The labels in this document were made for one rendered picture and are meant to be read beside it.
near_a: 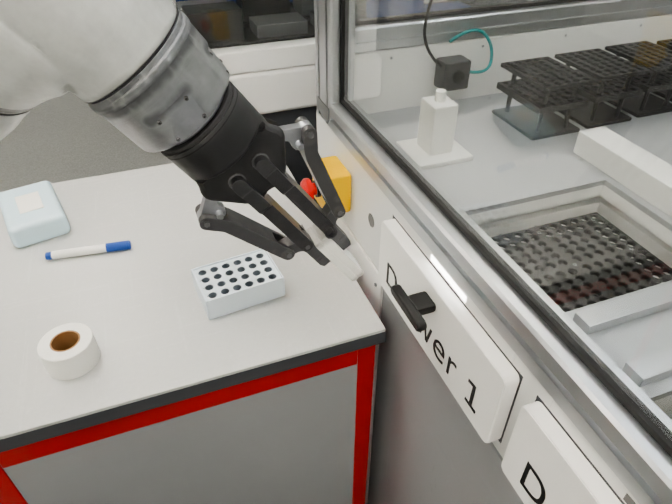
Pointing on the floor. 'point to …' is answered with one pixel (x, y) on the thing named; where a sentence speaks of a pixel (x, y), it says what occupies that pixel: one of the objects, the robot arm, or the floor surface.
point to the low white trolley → (179, 362)
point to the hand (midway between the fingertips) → (336, 251)
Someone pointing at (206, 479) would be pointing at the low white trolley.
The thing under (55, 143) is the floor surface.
